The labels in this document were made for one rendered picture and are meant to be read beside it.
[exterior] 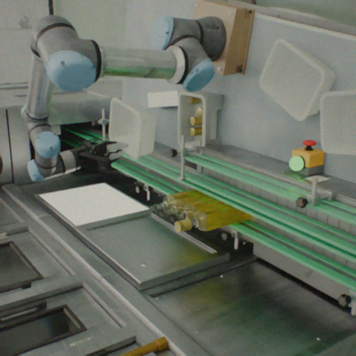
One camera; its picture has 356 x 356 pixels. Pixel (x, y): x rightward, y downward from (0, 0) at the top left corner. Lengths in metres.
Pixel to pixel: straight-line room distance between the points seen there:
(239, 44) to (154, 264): 0.79
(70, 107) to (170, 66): 1.05
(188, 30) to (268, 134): 0.44
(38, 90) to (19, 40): 3.67
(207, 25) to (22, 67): 3.71
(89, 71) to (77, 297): 0.64
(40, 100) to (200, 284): 0.75
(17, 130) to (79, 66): 1.12
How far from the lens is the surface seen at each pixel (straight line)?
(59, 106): 2.43
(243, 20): 1.73
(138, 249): 1.64
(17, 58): 5.23
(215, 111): 1.87
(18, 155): 2.41
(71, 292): 1.51
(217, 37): 1.70
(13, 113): 2.36
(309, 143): 1.53
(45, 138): 1.61
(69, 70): 1.30
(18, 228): 1.95
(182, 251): 1.63
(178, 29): 1.61
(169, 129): 2.20
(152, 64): 1.45
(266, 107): 1.71
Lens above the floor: 1.94
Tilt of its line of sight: 33 degrees down
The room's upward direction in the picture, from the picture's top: 101 degrees counter-clockwise
